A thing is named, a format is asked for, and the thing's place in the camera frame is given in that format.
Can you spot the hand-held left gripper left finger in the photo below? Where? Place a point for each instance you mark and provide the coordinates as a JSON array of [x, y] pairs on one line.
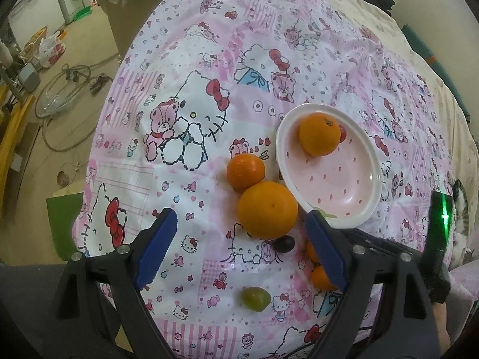
[[161, 246]]

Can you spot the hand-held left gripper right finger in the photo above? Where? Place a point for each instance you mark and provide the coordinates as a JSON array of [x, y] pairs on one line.
[[325, 250]]

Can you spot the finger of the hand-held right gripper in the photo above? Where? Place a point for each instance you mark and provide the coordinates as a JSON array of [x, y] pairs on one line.
[[385, 240]]

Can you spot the small tangerine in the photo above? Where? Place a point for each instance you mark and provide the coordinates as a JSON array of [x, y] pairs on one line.
[[321, 278]]

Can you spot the dark grape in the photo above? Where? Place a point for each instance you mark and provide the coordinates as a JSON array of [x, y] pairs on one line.
[[285, 244]]

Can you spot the pink white oval plate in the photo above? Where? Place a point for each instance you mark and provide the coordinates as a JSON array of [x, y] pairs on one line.
[[336, 183]]

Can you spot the large orange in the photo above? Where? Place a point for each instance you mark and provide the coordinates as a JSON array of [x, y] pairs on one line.
[[267, 209]]

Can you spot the green tangerine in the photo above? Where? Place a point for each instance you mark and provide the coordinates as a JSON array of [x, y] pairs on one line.
[[255, 298]]

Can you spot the person's right forearm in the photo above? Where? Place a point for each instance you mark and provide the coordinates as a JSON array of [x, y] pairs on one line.
[[441, 329]]

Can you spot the tabby cat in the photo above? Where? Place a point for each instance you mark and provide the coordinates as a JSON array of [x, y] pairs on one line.
[[461, 209]]

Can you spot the person's pink quilted clothing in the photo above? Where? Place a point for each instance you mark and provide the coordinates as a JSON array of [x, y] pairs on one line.
[[464, 288]]

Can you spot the green box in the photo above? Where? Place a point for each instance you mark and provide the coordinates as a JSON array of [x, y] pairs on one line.
[[63, 224]]

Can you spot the orange with stem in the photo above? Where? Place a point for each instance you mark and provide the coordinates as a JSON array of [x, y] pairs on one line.
[[318, 136]]

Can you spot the red cherry tomato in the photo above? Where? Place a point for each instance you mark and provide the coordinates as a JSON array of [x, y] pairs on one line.
[[342, 134]]

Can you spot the small round bowl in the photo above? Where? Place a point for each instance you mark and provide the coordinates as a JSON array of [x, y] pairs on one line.
[[63, 178]]

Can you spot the teal cloth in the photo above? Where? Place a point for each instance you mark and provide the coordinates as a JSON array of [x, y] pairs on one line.
[[426, 52]]

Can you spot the yellow wooden bench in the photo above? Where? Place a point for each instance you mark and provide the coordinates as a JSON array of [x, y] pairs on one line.
[[13, 131]]

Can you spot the pink cartoon printed blanket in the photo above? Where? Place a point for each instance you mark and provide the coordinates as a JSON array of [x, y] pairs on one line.
[[187, 45]]

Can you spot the grey square device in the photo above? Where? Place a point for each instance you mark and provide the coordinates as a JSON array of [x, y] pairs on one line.
[[29, 78]]

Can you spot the white plastic bag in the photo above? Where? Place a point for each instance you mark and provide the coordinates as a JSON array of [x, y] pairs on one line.
[[50, 48]]

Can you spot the green plastic basin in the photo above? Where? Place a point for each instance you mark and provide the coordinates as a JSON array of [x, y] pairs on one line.
[[83, 13]]

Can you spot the white cabinet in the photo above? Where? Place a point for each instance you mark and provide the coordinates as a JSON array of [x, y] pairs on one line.
[[33, 18]]

